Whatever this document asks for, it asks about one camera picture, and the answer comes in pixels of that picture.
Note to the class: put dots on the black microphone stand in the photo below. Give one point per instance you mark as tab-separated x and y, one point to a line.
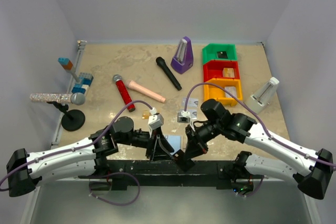
72	120

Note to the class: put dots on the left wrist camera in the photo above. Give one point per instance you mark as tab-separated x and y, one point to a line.
155	120

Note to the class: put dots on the yellow storage bin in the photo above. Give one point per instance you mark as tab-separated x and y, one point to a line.
212	92

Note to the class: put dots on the blue credit cards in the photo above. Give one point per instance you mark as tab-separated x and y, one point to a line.
175	141

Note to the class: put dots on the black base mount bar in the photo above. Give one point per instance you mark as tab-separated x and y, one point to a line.
218	174

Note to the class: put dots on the black microphone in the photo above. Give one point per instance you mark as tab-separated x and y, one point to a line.
162	64

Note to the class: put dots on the wooden block in red bin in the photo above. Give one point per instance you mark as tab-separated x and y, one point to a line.
229	73

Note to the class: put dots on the blue toy brick tower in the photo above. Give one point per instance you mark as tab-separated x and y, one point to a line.
82	81

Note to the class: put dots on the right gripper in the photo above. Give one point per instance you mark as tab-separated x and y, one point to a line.
197	146

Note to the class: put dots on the green storage bin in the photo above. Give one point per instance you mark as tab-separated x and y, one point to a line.
209	52

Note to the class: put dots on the silver glitter microphone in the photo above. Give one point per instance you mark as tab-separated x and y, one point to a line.
75	98

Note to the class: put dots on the black item in green bin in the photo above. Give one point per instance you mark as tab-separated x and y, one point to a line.
222	55

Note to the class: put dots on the purple metronome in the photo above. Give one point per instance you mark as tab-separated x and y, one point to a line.
183	59

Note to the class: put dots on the gold VIP card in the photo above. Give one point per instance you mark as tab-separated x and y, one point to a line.
145	114

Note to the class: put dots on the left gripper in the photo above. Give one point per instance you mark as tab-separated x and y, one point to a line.
155	138

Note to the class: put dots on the card stack in yellow bin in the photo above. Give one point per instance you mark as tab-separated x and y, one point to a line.
232	90

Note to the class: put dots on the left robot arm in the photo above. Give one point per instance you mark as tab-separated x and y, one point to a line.
26	171

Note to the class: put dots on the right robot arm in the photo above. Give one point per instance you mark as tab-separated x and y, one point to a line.
311	170

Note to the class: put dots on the pink microphone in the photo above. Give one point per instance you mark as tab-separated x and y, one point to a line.
136	87

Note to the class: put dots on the beige leather card holder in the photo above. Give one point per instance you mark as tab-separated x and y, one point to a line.
183	145

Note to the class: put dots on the red glitter microphone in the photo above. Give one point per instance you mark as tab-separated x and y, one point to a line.
117	79

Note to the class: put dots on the red storage bin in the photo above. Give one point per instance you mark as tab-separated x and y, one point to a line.
214	69

